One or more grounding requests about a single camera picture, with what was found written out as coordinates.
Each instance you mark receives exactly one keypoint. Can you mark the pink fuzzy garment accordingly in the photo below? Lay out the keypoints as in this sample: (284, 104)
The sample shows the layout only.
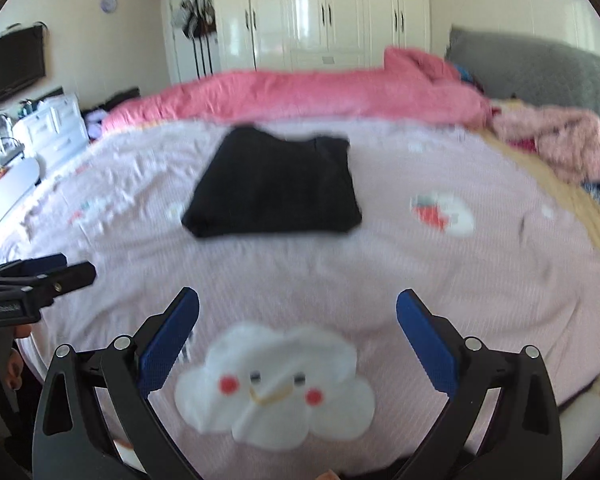
(566, 138)

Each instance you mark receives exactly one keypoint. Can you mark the white door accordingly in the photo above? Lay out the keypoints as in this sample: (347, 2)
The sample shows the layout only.
(188, 57)

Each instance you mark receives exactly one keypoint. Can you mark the left hand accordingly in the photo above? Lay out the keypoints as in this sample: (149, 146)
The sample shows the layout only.
(14, 368)

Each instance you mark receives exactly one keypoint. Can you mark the grey quilted headboard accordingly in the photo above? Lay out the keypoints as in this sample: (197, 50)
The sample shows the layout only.
(535, 70)

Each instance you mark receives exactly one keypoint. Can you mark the black wall television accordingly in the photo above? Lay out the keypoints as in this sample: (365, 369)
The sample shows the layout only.
(22, 60)

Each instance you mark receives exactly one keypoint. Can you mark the lilac printed bed sheet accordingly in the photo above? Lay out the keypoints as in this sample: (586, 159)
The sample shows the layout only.
(297, 364)

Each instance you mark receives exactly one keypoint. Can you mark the black sweater with orange patches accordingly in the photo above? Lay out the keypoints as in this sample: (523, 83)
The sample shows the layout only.
(257, 183)

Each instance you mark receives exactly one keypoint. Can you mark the hanging bags on door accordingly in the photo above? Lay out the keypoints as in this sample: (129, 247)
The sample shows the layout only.
(195, 18)

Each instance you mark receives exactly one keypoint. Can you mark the purple wall clock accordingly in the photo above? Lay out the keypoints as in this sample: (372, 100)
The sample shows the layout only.
(108, 6)

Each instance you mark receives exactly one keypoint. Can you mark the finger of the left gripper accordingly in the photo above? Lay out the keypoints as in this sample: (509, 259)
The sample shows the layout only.
(62, 281)
(38, 265)

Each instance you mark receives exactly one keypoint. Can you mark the white drawer cabinet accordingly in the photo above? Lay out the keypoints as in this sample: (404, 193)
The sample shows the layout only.
(54, 133)

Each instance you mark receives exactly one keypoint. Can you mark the pink fluffy duvet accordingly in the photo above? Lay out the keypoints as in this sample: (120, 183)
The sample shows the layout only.
(412, 84)

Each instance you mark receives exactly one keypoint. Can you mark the white wardrobe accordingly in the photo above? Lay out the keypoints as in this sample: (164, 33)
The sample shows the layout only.
(317, 34)

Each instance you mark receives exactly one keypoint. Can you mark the yellow blanket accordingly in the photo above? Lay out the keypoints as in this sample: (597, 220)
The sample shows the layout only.
(571, 197)

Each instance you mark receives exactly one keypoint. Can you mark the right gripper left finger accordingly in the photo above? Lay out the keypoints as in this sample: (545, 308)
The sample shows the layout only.
(71, 436)

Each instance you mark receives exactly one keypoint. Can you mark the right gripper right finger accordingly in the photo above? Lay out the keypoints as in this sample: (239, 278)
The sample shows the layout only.
(523, 439)

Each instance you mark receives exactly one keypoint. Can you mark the dark clothes pile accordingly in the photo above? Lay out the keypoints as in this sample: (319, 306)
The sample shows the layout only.
(114, 101)

